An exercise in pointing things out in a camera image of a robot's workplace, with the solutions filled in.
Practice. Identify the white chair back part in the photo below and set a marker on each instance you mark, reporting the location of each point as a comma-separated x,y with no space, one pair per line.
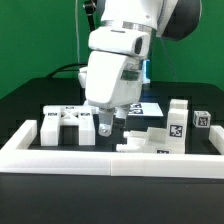
56,116

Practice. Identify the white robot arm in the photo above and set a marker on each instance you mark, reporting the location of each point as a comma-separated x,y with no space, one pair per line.
168,19

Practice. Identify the white chair seat part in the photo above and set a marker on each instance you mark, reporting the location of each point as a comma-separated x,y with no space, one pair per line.
156,142

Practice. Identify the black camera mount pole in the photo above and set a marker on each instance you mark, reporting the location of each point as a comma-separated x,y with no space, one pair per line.
90,7

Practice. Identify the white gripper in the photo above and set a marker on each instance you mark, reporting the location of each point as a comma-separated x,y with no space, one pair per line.
112,80

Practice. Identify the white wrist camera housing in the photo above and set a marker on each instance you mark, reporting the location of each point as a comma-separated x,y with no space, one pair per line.
121,41

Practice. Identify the white U-shaped border frame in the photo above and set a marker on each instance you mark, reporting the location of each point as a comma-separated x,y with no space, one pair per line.
16,156

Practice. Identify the small tagged white cube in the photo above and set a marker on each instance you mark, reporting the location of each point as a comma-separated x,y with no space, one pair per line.
201,119

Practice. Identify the white sheet with tags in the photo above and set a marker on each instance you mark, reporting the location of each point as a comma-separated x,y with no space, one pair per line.
145,109

